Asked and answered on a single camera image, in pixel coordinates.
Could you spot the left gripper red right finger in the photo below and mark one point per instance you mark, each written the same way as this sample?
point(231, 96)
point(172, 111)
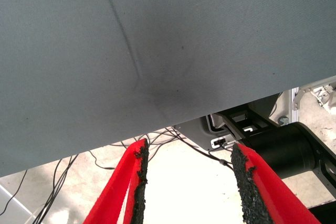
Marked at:
point(267, 197)

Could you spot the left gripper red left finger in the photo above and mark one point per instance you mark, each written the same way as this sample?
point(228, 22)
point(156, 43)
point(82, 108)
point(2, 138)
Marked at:
point(113, 197)

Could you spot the grey plastic housing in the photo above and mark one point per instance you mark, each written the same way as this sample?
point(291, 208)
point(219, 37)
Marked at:
point(194, 132)

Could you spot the grey flat panel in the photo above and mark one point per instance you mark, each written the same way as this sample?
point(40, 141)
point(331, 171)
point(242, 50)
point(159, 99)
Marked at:
point(10, 211)

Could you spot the dark grey table cloth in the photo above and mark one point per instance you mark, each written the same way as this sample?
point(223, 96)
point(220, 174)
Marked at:
point(78, 51)

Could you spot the black machine frame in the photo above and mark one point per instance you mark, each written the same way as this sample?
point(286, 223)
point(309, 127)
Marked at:
point(283, 150)

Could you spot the aluminium frame post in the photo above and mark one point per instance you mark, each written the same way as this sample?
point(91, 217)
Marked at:
point(293, 108)

